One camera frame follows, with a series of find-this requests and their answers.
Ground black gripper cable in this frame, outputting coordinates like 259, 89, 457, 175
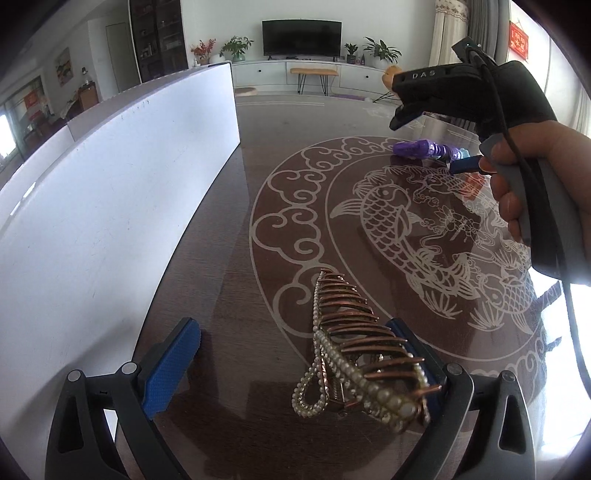
466, 46, 584, 384

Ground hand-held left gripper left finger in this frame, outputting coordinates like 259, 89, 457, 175
45, 318, 202, 480

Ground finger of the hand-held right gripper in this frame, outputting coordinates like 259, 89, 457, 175
389, 104, 432, 131
449, 156, 495, 176

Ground pearl hair claw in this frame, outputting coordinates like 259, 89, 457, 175
291, 268, 444, 433

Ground green potted plant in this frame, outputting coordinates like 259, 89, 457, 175
219, 36, 254, 63

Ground beige and grey curtains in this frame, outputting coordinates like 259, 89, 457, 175
429, 0, 511, 65

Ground wooden bench with metal legs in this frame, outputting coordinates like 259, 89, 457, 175
289, 67, 340, 95

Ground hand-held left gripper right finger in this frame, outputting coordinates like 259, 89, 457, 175
385, 318, 541, 480

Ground white board panel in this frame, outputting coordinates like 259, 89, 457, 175
0, 62, 242, 480

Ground white television cabinet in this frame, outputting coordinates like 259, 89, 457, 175
231, 59, 398, 97

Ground red flower arrangement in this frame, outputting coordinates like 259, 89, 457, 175
190, 39, 217, 66

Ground purple and teal plastic toy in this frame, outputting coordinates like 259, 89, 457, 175
392, 140, 472, 162

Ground framed wall painting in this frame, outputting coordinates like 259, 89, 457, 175
55, 46, 73, 85

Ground person's right hand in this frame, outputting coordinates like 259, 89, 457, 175
489, 121, 591, 283

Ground red wall decoration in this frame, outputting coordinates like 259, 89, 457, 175
509, 21, 530, 61

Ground large leafy potted plant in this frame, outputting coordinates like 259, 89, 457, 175
362, 37, 402, 70

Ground dark glass display cabinet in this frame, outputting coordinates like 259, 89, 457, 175
128, 0, 189, 86

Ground black television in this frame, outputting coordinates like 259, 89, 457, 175
262, 19, 343, 61

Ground brown patterned glass desktop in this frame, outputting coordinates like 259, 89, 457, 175
113, 90, 591, 480

